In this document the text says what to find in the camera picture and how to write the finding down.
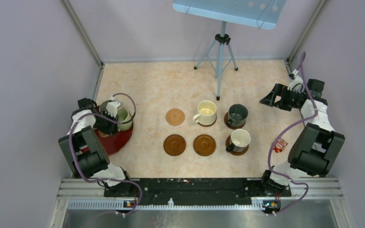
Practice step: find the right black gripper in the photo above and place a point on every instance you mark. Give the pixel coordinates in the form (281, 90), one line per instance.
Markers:
(280, 90)

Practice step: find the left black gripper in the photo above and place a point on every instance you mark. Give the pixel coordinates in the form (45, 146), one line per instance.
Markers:
(111, 129)

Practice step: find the light green mug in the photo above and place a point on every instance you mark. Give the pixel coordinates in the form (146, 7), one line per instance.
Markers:
(124, 118)

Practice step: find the dark grey cup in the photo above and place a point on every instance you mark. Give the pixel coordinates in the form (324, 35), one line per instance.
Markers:
(237, 114)

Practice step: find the dark wooden coaster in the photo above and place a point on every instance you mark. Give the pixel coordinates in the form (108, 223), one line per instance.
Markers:
(232, 127)
(204, 145)
(174, 145)
(208, 124)
(233, 152)

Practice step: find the white cup dark inside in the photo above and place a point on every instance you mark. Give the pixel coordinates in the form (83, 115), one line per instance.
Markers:
(239, 139)

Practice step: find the cream mug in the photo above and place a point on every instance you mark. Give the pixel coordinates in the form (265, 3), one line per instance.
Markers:
(206, 112)

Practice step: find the light wooden coaster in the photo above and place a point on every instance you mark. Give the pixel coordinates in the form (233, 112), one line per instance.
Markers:
(175, 117)

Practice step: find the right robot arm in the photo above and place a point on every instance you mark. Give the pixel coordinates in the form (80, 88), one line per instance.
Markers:
(317, 146)

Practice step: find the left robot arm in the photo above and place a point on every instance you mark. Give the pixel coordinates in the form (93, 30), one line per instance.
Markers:
(83, 150)

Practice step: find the grey ribbed cup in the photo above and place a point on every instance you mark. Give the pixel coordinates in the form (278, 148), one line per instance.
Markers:
(103, 106)

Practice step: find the red round tray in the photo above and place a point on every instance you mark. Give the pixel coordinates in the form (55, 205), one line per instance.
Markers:
(115, 142)

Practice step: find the red owl figurine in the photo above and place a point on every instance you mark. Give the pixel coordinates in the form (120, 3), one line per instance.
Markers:
(280, 145)

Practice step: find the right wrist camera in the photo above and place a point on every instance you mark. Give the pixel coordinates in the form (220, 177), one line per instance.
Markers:
(297, 83)

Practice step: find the aluminium frame rail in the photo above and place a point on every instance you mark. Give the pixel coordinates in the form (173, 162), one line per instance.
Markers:
(314, 203)

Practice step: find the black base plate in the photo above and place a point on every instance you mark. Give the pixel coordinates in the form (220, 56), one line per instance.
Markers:
(193, 191)

